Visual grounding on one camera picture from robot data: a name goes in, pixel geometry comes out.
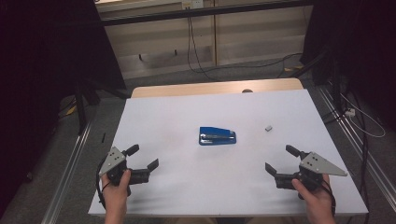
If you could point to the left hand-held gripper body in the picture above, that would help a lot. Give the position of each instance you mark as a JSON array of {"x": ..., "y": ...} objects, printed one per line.
[{"x": 114, "y": 161}]

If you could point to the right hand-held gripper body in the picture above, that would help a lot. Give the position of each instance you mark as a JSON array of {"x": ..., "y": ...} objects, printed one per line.
[{"x": 317, "y": 165}]

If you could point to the blue stapler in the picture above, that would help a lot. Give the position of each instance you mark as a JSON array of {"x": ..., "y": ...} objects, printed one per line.
[{"x": 217, "y": 137}]

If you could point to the person's left hand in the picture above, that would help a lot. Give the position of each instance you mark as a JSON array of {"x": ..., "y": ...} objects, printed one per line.
[{"x": 115, "y": 196}]

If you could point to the person's right hand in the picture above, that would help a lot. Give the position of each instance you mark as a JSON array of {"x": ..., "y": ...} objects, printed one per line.
[{"x": 314, "y": 199}]

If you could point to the white table cover sheet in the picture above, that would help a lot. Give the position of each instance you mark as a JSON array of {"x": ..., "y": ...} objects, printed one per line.
[{"x": 193, "y": 183}]

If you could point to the white plug adapter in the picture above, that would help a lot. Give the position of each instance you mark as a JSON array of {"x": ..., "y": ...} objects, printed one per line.
[{"x": 350, "y": 112}]

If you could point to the black metal stand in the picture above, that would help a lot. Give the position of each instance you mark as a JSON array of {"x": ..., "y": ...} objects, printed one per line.
[
  {"x": 81, "y": 105},
  {"x": 311, "y": 63}
]

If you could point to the wooden table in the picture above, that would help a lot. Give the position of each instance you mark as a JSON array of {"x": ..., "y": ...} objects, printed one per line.
[{"x": 186, "y": 90}]

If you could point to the light wooden cabinet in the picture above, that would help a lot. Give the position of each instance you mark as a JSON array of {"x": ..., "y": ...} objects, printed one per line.
[{"x": 249, "y": 40}]

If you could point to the black curtain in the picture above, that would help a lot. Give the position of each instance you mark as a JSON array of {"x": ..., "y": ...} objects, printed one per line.
[
  {"x": 40, "y": 62},
  {"x": 361, "y": 46}
]

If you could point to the black horizontal bar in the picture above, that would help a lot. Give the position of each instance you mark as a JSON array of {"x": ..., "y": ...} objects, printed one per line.
[{"x": 199, "y": 12}]

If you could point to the aluminium floor rail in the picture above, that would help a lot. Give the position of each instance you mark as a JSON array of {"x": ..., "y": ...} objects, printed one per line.
[
  {"x": 358, "y": 146},
  {"x": 67, "y": 174}
]

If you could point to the white wall socket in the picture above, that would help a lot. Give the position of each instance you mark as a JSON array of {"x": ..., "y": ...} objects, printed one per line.
[{"x": 193, "y": 3}]

